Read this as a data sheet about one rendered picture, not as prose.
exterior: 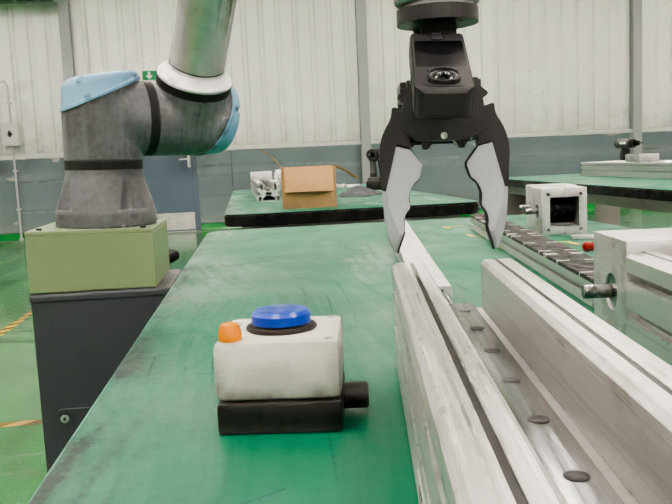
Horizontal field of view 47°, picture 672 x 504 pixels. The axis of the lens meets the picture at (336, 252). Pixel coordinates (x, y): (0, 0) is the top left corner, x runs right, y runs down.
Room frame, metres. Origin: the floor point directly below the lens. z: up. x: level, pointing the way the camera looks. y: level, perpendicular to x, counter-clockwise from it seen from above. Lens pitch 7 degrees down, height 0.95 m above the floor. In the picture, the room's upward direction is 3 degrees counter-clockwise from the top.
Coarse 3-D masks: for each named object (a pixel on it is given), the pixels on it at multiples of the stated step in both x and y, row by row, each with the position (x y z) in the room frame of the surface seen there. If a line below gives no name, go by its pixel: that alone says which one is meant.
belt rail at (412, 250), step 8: (408, 224) 1.63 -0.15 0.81; (408, 232) 1.45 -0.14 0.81; (408, 240) 1.31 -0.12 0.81; (416, 240) 1.30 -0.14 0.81; (400, 248) 1.20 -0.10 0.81; (408, 248) 1.19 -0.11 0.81; (416, 248) 1.19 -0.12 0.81; (424, 248) 1.18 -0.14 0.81; (400, 256) 1.16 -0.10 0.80; (408, 256) 1.10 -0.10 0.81; (416, 256) 1.09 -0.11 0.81; (424, 256) 1.09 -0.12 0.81; (432, 264) 1.00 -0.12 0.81; (432, 272) 0.93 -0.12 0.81; (440, 272) 0.93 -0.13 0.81; (440, 280) 0.87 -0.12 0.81; (440, 288) 0.83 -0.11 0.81; (448, 288) 0.83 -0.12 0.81; (448, 296) 0.87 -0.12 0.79
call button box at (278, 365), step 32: (320, 320) 0.54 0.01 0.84; (224, 352) 0.48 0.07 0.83; (256, 352) 0.48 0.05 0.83; (288, 352) 0.48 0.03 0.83; (320, 352) 0.48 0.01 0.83; (224, 384) 0.48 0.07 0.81; (256, 384) 0.48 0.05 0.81; (288, 384) 0.48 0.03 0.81; (320, 384) 0.48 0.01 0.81; (352, 384) 0.51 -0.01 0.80; (224, 416) 0.48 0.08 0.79; (256, 416) 0.48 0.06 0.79; (288, 416) 0.48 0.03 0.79; (320, 416) 0.48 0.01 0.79
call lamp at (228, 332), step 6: (222, 324) 0.49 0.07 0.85; (228, 324) 0.48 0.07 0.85; (234, 324) 0.48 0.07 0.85; (222, 330) 0.48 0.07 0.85; (228, 330) 0.48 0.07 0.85; (234, 330) 0.48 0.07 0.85; (240, 330) 0.49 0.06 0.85; (222, 336) 0.48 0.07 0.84; (228, 336) 0.48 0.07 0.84; (234, 336) 0.48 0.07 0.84; (240, 336) 0.49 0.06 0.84; (222, 342) 0.48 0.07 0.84; (228, 342) 0.48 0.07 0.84
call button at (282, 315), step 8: (280, 304) 0.53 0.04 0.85; (288, 304) 0.53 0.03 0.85; (296, 304) 0.53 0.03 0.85; (256, 312) 0.51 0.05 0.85; (264, 312) 0.51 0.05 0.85; (272, 312) 0.50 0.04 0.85; (280, 312) 0.50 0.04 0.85; (288, 312) 0.50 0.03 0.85; (296, 312) 0.50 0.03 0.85; (304, 312) 0.51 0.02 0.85; (256, 320) 0.50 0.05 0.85; (264, 320) 0.50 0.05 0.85; (272, 320) 0.50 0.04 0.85; (280, 320) 0.50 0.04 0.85; (288, 320) 0.50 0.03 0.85; (296, 320) 0.50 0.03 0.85; (304, 320) 0.51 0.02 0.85
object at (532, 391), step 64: (448, 320) 0.40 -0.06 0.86; (512, 320) 0.50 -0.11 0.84; (576, 320) 0.39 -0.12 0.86; (448, 384) 0.29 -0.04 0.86; (512, 384) 0.37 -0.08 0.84; (576, 384) 0.34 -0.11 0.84; (640, 384) 0.28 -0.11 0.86; (448, 448) 0.23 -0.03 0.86; (512, 448) 0.22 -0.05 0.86; (576, 448) 0.29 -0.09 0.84; (640, 448) 0.26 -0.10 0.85
